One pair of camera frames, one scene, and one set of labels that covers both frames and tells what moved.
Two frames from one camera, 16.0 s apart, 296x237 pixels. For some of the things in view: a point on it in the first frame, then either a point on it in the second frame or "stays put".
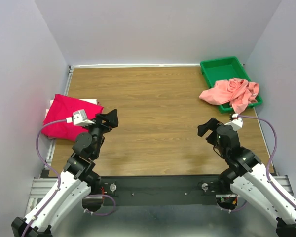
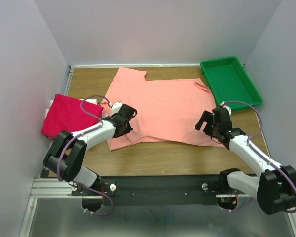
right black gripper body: x=212 y=138 to x=215 y=129
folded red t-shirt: x=63 y=107 stays put
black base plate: x=159 y=190 stays put
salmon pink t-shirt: x=238 y=92 to x=166 y=111
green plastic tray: x=223 y=69 stays put
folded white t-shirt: x=91 y=101 stays put
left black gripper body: x=98 y=130 to x=128 y=128
